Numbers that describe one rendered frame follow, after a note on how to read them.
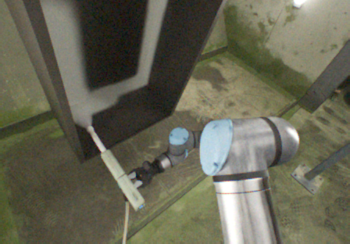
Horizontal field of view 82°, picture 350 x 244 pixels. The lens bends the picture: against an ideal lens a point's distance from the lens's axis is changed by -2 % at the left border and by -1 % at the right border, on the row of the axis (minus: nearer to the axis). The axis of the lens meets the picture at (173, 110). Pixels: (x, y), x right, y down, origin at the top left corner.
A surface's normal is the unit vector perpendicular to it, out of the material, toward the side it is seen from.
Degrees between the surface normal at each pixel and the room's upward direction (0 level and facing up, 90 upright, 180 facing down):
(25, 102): 57
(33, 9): 102
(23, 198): 0
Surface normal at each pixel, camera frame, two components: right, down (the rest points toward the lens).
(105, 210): 0.12, -0.68
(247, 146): 0.18, -0.31
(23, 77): 0.58, 0.15
